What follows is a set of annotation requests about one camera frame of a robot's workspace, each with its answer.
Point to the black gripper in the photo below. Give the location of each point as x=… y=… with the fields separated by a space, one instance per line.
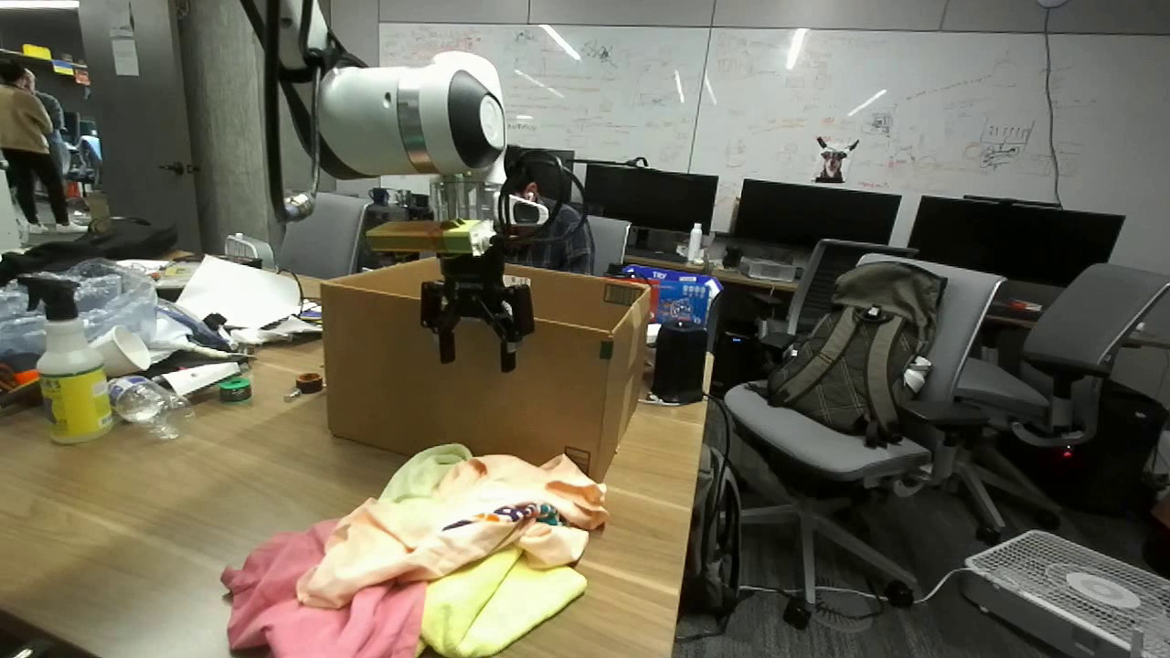
x=476 y=289

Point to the peach printed shirt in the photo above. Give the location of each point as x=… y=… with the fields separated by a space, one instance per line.
x=439 y=525

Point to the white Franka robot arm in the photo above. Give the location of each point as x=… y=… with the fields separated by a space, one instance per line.
x=404 y=113

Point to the brown cardboard box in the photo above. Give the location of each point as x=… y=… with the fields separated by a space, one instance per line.
x=389 y=367

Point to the seated person in plaid shirt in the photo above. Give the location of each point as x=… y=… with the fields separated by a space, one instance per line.
x=570 y=241

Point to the large grey padded chair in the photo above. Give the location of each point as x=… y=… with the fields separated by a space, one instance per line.
x=320 y=230

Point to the black bin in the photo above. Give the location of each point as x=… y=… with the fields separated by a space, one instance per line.
x=679 y=362

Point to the blue snack package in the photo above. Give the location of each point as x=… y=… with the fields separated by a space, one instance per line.
x=679 y=297

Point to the small white desk bottle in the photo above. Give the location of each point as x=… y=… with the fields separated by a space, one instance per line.
x=696 y=246

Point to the white paper sheets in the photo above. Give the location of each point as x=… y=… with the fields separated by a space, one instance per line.
x=241 y=295

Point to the green tape roll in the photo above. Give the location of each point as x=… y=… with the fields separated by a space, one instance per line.
x=237 y=387

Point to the yellow-green cloth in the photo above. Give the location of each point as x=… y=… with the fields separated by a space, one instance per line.
x=498 y=605

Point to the white folded paper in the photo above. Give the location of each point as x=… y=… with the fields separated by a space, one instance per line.
x=197 y=376

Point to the pink cloth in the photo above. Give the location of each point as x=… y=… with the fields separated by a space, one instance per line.
x=293 y=605

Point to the clear plastic bottle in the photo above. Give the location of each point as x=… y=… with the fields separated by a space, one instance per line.
x=147 y=402

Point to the grey office chair with backpack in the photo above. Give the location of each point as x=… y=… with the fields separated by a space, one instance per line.
x=827 y=452

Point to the clear plastic bag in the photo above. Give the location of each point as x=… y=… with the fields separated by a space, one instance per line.
x=111 y=312

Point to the olive grey backpack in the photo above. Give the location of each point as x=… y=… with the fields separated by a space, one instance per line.
x=854 y=353

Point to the small animal figure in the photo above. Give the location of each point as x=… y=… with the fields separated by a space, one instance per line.
x=835 y=163

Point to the spray bottle with yellow label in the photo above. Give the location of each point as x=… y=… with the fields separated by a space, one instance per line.
x=74 y=376

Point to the standing person in tan top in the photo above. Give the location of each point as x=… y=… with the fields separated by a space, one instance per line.
x=25 y=130

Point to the dark mesh office chair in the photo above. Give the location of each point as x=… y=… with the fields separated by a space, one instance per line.
x=1085 y=324

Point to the white flat floor device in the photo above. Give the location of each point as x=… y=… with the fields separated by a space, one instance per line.
x=1073 y=591

